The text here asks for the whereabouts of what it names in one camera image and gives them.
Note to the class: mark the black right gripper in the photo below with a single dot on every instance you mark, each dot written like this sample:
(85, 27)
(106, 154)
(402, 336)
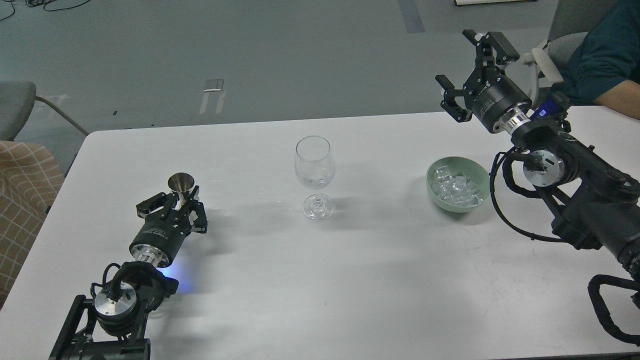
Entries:
(488, 93)

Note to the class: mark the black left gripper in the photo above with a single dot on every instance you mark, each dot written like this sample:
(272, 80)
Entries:
(165, 230)

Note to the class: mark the steel double jigger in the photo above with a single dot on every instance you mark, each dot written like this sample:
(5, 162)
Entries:
(181, 185)

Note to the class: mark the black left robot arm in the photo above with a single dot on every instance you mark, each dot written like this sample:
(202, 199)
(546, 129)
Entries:
(110, 324)

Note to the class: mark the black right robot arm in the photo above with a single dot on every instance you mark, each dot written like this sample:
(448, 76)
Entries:
(594, 205)

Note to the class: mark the pile of ice cubes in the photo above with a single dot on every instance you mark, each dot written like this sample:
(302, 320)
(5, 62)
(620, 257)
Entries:
(456, 189)

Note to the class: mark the clear wine glass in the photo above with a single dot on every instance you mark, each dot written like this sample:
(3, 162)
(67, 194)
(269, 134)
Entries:
(315, 168)

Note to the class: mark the green bowl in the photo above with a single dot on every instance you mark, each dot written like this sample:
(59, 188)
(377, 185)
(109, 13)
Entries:
(458, 164)

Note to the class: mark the grey office chair right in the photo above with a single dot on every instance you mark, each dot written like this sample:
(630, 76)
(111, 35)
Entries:
(572, 21)

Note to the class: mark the person in teal shirt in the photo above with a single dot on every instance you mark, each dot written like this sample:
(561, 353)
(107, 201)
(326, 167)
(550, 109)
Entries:
(604, 69)

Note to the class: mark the metal floor plate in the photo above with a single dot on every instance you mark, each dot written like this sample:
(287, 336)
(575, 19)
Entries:
(213, 85)

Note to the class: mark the grey chair left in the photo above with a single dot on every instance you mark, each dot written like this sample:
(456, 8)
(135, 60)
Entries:
(17, 100)

